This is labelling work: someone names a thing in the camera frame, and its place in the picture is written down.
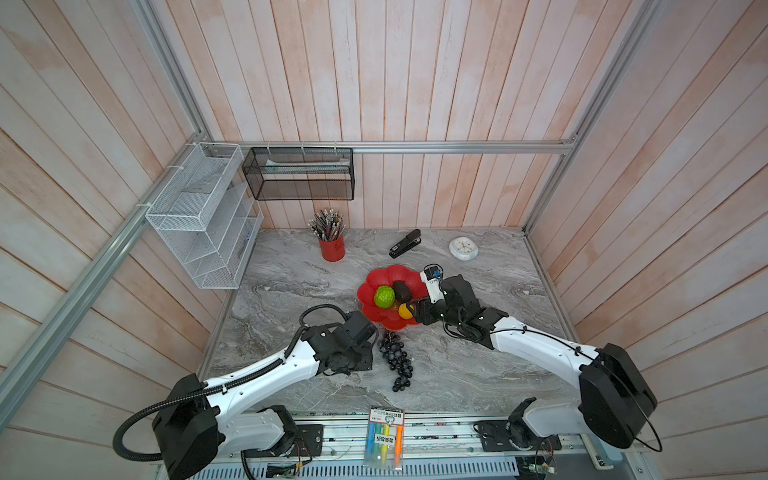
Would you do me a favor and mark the dark fake grape bunch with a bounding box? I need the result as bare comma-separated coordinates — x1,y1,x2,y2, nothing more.
378,330,414,392

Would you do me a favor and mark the yellow fake lemon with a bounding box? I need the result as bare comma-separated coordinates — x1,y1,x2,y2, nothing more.
398,303,414,320

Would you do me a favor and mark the dark fake avocado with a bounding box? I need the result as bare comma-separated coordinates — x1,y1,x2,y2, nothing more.
391,280,413,304

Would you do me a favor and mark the green fake fruit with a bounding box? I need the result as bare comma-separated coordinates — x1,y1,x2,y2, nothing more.
374,285,396,310

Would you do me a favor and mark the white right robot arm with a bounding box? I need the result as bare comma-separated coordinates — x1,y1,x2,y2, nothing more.
407,265,658,451

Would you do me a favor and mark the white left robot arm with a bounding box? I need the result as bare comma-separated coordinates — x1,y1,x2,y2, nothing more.
112,311,379,479

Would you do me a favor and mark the red flower-shaped fruit bowl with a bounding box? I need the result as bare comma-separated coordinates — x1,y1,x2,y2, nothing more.
357,265,428,331

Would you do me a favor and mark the black stapler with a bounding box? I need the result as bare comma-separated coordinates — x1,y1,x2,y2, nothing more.
388,229,421,259

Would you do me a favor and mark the red metal pencil bucket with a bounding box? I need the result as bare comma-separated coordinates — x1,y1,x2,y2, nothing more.
319,236,346,262

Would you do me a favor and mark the pack of highlighter markers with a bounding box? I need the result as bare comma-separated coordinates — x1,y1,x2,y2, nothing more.
363,407,406,471

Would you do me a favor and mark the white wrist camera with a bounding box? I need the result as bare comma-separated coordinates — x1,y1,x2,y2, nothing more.
420,263,444,304

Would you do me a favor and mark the black wire mesh basket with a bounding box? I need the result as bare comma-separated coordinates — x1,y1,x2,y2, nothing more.
242,146,355,201

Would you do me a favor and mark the white wire mesh shelf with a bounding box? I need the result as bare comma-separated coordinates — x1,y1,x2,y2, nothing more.
146,142,264,290

